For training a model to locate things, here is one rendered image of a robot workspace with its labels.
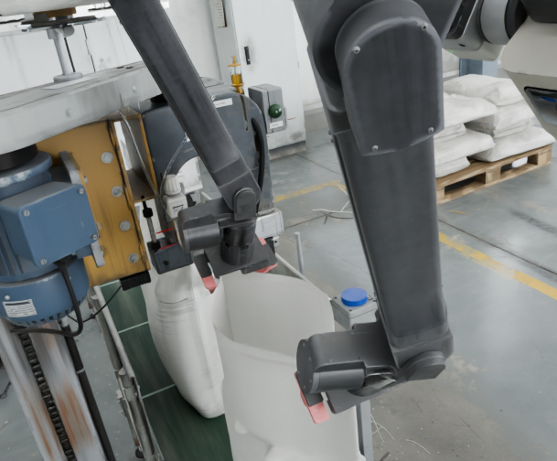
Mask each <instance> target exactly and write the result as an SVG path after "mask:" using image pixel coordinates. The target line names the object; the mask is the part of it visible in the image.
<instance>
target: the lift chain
mask: <svg viewBox="0 0 557 461"><path fill-rule="evenodd" d="M17 334H18V337H19V339H20V341H21V344H22V347H23V349H24V351H25V352H26V356H27V360H28V363H29V365H30V367H31V369H32V372H33V374H34V377H35V378H36V382H37V385H38V387H39V389H40V393H41V395H42V398H43V400H44V402H45V404H46V407H47V409H48V412H49V416H50V418H51V421H52V423H53V424H54V428H55V430H56V433H57V435H58V438H59V441H60V443H61V445H62V448H63V451H64V453H65V456H66V457H67V460H68V461H78V460H77V457H76V455H75V453H74V451H73V448H72V445H71V442H70V439H69V437H68V434H67V431H66V429H65V426H64V424H63V422H62V420H61V417H60V414H59V410H58V408H57V405H56V403H55V400H54V398H53V396H52V393H51V390H50V388H49V386H48V382H47V379H46V376H45V374H44V372H43V369H42V367H41V364H40V362H39V360H38V357H37V353H36V351H35V350H34V345H33V343H32V340H31V338H30V336H29V334H28V333H17ZM24 337H27V338H25V339H23V338H24ZM27 343H29V344H30V345H27V346H26V345H25V344H27ZM31 349H32V351H29V352H27V351H28V350H31ZM32 356H35V357H34V358H32V359H31V358H30V357H32ZM35 362H36V364H34V365H33V363H35ZM38 368H39V370H35V369H38ZM40 374H41V376H39V377H38V375H40ZM40 381H43V382H40ZM45 386H46V388H44V389H42V388H43V387H45ZM46 392H48V393H47V394H44V393H46ZM49 398H50V400H47V399H49ZM52 403H53V405H50V404H52ZM49 405H50V406H49ZM52 410H55V411H53V412H52ZM55 415H57V416H56V417H53V416H55ZM56 421H59V422H57V423H56ZM60 426H62V427H60ZM58 427H59V428H58ZM61 432H64V433H61ZM60 433H61V434H60ZM65 436H66V438H63V437H65ZM62 438H63V439H62ZM65 443H66V444H65ZM66 448H69V449H66ZM70 453H71V454H70ZM68 454H69V455H68ZM73 457H74V458H73Z"/></svg>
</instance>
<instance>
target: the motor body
mask: <svg viewBox="0 0 557 461"><path fill-rule="evenodd" d="M51 166H52V159H51V156H50V154H49V153H47V152H43V151H38V153H37V156H36V157H34V158H33V159H31V160H29V161H28V162H25V163H24V164H22V165H19V166H14V167H11V168H8V169H6V170H2V171H0V201H1V200H3V199H5V198H10V197H12V196H14V195H16V194H19V193H22V192H24V191H27V190H30V189H31V188H36V187H38V186H41V185H44V184H46V183H48V182H50V181H52V178H51V175H50V173H49V172H48V169H49V168H50V167H51ZM68 257H69V258H68V260H67V262H66V265H67V269H68V273H69V276H70V281H71V284H72V287H73V290H74V292H75V295H76V298H77V301H78V304H79V306H80V305H81V304H82V302H83V301H84V300H85V298H86V296H87V293H88V291H89V288H90V280H89V276H88V273H87V270H86V266H85V263H84V260H83V258H80V259H78V257H77V256H76V255H73V256H72V254H70V255H68ZM72 311H74V307H73V304H72V302H71V299H70V294H69V291H68V288H67V286H66V284H65V281H64V278H63V277H62V274H61V272H60V270H59V267H58V266H57V265H55V264H54V263H51V264H49V265H47V266H45V267H43V268H38V267H36V266H35V265H34V264H33V263H32V262H31V261H29V260H27V259H25V258H23V257H21V256H19V255H17V254H15V253H14V252H13V250H12V247H11V244H10V242H9V239H8V237H7V234H6V232H5V227H4V225H3V222H2V220H1V218H0V317H1V318H3V319H4V320H5V321H7V322H8V323H10V324H13V325H17V326H22V327H33V326H39V325H43V324H47V323H49V322H52V321H55V320H58V319H60V318H62V317H64V316H66V315H68V314H69V313H71V312H72Z"/></svg>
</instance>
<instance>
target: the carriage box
mask: <svg viewBox="0 0 557 461"><path fill-rule="evenodd" d="M36 145H37V150H38V151H43V152H47V153H49V154H50V156H51V159H52V166H51V167H54V166H62V163H61V160H60V157H59V152H62V151H67V152H68V153H69V152H72V153H73V154H74V156H75V160H76V161H77V163H78V165H79V166H80V168H81V171H82V174H83V175H85V176H86V178H87V181H88V183H87V184H86V188H87V190H88V193H89V197H90V200H91V205H92V209H93V212H94V215H95V219H96V221H97V222H99V223H100V225H101V229H100V234H101V238H100V239H98V242H99V244H100V247H101V251H102V257H103V259H104V263H105V265H104V266H101V267H98V268H97V266H96V263H95V261H94V260H93V257H92V255H90V256H87V257H83V260H84V263H85V266H86V270H87V273H88V276H89V280H90V288H91V287H94V286H97V285H100V284H105V283H108V282H110V281H113V280H116V279H119V278H123V277H125V276H128V275H131V274H134V273H139V272H142V271H145V270H146V269H147V270H148V271H149V270H151V266H150V262H149V259H148V255H147V251H146V248H145V242H144V238H143V234H142V231H141V227H140V223H139V219H138V216H137V212H136V208H135V204H134V203H133V201H134V198H133V194H132V190H131V187H130V184H129V180H128V176H127V173H126V169H125V165H124V161H123V155H122V151H121V147H120V144H119V140H118V136H117V133H116V129H115V125H114V123H113V122H112V118H111V117H110V116H109V115H105V116H103V117H101V118H99V119H96V120H94V121H91V122H89V123H85V124H83V125H80V126H78V127H75V128H73V129H70V130H68V131H66V132H64V133H61V134H57V135H54V136H52V137H50V138H48V139H45V140H43V141H40V142H38V143H36Z"/></svg>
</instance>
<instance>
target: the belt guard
mask: <svg viewBox="0 0 557 461"><path fill-rule="evenodd" d="M122 66H124V68H121V69H117V67H114V68H110V69H107V70H99V71H95V72H92V73H88V74H84V75H83V78H84V77H99V78H95V79H91V80H86V81H82V82H78V83H75V84H71V85H68V86H64V87H61V88H57V89H54V90H47V89H42V88H46V87H49V86H53V85H57V84H61V83H63V82H55V83H54V82H51V83H46V84H42V85H38V86H35V87H31V88H27V89H23V90H19V91H12V92H9V93H5V94H1V95H0V155H1V154H4V153H8V152H12V151H15V150H17V149H20V148H23V147H26V146H29V145H33V144H35V143H38V142H40V141H43V140H45V139H48V138H50V137H52V136H54V135H57V134H61V133H64V132H66V131H68V130H70V129H73V128H75V127H78V126H80V125H83V124H85V123H89V122H91V121H94V120H96V119H99V118H101V117H103V116H105V115H108V114H110V113H114V112H117V111H120V110H121V109H124V108H126V107H129V106H131V105H134V104H136V103H139V102H142V101H144V100H147V99H150V98H152V97H155V96H156V95H159V94H161V93H162V92H161V91H160V89H159V88H158V86H157V84H156V82H155V80H154V78H153V77H152V75H151V73H150V72H149V70H148V68H147V67H146V65H145V63H144V62H143V61H142V60H141V61H137V62H134V63H129V65H128V64H125V65H122ZM129 66H133V68H131V69H127V68H126V67H129Z"/></svg>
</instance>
